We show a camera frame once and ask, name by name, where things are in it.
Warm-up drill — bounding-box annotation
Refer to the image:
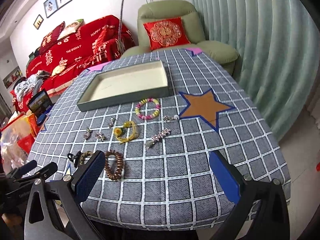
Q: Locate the grey checked tablecloth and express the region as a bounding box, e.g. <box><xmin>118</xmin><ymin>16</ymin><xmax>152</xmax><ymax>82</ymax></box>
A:
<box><xmin>28</xmin><ymin>49</ymin><xmax>291</xmax><ymax>230</ymax></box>

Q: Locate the pink star right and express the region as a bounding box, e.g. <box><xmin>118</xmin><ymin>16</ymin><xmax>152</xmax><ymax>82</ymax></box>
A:
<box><xmin>185</xmin><ymin>47</ymin><xmax>203</xmax><ymax>56</ymax></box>

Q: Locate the pink star left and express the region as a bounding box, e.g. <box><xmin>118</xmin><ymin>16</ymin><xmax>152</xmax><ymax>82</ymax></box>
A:
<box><xmin>87</xmin><ymin>62</ymin><xmax>110</xmax><ymax>73</ymax></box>

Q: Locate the brown wooden bead bracelet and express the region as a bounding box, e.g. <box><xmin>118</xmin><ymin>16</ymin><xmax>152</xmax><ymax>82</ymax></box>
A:
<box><xmin>103</xmin><ymin>149</ymin><xmax>125</xmax><ymax>181</ymax></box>

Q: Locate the green recliner armchair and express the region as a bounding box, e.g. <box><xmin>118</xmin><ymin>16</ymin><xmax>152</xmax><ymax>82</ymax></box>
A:
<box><xmin>122</xmin><ymin>0</ymin><xmax>239</xmax><ymax>75</ymax></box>

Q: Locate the picture frame pair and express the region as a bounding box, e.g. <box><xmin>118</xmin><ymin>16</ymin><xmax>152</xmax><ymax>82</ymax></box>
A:
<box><xmin>43</xmin><ymin>0</ymin><xmax>72</xmax><ymax>18</ymax></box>

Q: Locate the pink yellow bead bracelet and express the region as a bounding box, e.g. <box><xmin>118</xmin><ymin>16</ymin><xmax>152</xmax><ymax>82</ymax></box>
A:
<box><xmin>134</xmin><ymin>97</ymin><xmax>161</xmax><ymax>121</ymax></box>

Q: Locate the silver rhinestone hair clip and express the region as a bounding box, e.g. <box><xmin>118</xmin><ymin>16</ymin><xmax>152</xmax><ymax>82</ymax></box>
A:
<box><xmin>145</xmin><ymin>128</ymin><xmax>171</xmax><ymax>150</ymax></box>

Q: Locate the yellow cord flower bracelet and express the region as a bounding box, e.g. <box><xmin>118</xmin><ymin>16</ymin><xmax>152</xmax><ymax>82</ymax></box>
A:
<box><xmin>113</xmin><ymin>120</ymin><xmax>139</xmax><ymax>144</ymax></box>

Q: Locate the grey clothes pile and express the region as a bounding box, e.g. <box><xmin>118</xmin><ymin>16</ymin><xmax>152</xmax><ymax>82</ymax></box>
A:
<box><xmin>14</xmin><ymin>70</ymin><xmax>51</xmax><ymax>102</ymax></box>

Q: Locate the small picture frame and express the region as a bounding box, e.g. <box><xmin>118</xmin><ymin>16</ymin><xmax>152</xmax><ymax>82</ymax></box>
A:
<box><xmin>33</xmin><ymin>14</ymin><xmax>44</xmax><ymax>30</ymax></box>

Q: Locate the white star blue border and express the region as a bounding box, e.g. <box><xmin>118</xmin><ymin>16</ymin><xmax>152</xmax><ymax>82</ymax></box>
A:
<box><xmin>62</xmin><ymin>164</ymin><xmax>72</xmax><ymax>181</ymax></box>

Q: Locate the cream green pillow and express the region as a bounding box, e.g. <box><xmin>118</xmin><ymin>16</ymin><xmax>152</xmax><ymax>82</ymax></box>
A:
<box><xmin>57</xmin><ymin>19</ymin><xmax>84</xmax><ymax>41</ymax></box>

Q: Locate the brown star blue border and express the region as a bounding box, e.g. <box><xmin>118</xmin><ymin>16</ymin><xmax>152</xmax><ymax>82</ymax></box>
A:
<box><xmin>179</xmin><ymin>88</ymin><xmax>235</xmax><ymax>133</ymax></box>

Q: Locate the black hair claw clip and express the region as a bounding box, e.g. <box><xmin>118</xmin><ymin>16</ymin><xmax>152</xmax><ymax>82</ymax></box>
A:
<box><xmin>67</xmin><ymin>151</ymin><xmax>82</xmax><ymax>168</ymax></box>

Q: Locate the small silver brooch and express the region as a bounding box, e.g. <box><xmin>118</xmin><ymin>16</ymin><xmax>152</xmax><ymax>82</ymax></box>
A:
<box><xmin>108</xmin><ymin>117</ymin><xmax>116</xmax><ymax>128</ymax></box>

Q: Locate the silver pink gem brooch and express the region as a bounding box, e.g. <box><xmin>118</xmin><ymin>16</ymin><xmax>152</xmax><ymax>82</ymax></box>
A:
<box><xmin>83</xmin><ymin>128</ymin><xmax>92</xmax><ymax>140</ymax></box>

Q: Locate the dark red pillow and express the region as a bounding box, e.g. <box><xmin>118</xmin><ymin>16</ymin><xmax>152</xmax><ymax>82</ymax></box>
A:
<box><xmin>39</xmin><ymin>21</ymin><xmax>65</xmax><ymax>55</ymax></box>

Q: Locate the grey tray cream lining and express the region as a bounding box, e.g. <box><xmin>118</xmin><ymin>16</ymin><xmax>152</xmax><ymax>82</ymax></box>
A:
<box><xmin>77</xmin><ymin>60</ymin><xmax>170</xmax><ymax>112</ymax></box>

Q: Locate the teal curtain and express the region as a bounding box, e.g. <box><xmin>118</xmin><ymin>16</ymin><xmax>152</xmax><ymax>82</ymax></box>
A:
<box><xmin>193</xmin><ymin>0</ymin><xmax>319</xmax><ymax>140</ymax></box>

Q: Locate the dark landscape box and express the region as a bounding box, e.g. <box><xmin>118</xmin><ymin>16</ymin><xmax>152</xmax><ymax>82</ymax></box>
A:
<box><xmin>27</xmin><ymin>89</ymin><xmax>54</xmax><ymax>118</ymax></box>

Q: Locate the silver pearl earring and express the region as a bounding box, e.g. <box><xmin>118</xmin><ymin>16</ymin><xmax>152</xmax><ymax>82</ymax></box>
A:
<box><xmin>163</xmin><ymin>114</ymin><xmax>180</xmax><ymax>122</ymax></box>

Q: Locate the orange red gift bag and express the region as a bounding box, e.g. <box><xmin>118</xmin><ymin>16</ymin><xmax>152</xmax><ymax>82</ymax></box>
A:
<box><xmin>1</xmin><ymin>113</ymin><xmax>35</xmax><ymax>173</ymax></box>

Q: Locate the camera stand pole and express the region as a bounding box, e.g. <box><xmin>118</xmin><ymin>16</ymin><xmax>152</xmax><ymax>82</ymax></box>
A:
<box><xmin>117</xmin><ymin>0</ymin><xmax>125</xmax><ymax>55</ymax></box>

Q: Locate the red gold embroidered cushion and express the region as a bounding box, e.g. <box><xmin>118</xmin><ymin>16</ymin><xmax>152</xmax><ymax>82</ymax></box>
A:
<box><xmin>143</xmin><ymin>17</ymin><xmax>190</xmax><ymax>50</ymax></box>

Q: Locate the pink star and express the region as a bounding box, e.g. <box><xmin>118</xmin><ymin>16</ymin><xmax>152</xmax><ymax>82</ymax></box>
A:
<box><xmin>87</xmin><ymin>62</ymin><xmax>110</xmax><ymax>73</ymax></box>
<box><xmin>185</xmin><ymin>47</ymin><xmax>203</xmax><ymax>56</ymax></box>

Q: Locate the red wedding sofa cover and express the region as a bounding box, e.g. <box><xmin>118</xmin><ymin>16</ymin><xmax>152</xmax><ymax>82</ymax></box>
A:
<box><xmin>10</xmin><ymin>15</ymin><xmax>136</xmax><ymax>113</ymax></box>

